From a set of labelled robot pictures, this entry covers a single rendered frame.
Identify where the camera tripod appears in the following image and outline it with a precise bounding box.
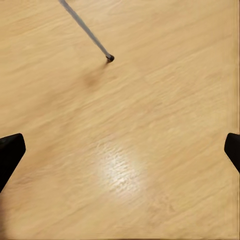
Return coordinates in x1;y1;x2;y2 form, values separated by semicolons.
58;0;115;62

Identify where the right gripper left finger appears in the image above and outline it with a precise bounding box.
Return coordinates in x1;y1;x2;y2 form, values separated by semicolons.
0;133;26;193

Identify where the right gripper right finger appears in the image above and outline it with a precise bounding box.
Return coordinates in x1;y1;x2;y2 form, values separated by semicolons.
224;133;240;173

